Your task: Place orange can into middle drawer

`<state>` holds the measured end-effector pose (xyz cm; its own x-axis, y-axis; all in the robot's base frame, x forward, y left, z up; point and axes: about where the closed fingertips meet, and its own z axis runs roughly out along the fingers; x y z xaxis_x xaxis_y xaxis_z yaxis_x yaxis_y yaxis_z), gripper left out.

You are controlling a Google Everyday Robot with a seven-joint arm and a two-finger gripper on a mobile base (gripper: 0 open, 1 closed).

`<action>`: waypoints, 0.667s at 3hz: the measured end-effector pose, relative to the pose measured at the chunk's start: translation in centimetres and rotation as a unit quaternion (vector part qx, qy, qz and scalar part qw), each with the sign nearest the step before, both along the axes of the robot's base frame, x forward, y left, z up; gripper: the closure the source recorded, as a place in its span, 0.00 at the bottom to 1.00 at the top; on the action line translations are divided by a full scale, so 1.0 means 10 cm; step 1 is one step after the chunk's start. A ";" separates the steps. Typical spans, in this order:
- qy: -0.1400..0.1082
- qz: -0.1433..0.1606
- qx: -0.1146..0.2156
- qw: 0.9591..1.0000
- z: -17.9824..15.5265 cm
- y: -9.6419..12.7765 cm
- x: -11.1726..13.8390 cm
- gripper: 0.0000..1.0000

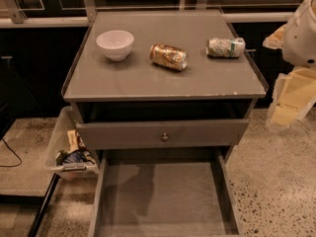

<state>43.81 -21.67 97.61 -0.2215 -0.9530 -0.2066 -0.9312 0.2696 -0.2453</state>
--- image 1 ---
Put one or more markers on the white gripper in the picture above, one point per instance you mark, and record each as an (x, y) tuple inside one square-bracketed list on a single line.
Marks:
[(301, 39)]

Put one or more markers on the orange soda can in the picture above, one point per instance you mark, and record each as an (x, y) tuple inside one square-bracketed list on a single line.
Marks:
[(169, 56)]

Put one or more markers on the green white soda can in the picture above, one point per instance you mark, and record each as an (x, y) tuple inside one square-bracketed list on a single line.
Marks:
[(225, 48)]

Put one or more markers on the grey top drawer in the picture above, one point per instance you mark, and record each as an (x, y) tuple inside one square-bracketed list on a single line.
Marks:
[(147, 134)]

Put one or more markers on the round metal drawer knob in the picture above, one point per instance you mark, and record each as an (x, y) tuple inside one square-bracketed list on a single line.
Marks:
[(164, 137)]

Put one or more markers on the grey drawer cabinet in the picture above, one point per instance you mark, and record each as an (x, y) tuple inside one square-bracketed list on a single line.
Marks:
[(137, 89)]

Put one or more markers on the grey open middle drawer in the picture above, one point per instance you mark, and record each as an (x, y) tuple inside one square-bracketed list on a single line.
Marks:
[(169, 192)]

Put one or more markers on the white ceramic bowl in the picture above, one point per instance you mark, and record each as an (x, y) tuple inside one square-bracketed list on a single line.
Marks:
[(115, 45)]

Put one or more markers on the snack packages in bin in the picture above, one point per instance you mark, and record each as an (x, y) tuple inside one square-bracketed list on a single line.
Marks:
[(77, 153)]

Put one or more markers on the clear plastic bin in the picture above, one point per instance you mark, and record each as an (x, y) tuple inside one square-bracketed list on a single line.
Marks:
[(59, 141)]

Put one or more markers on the metal railing frame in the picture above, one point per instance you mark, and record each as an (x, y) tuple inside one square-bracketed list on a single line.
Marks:
[(81, 13)]

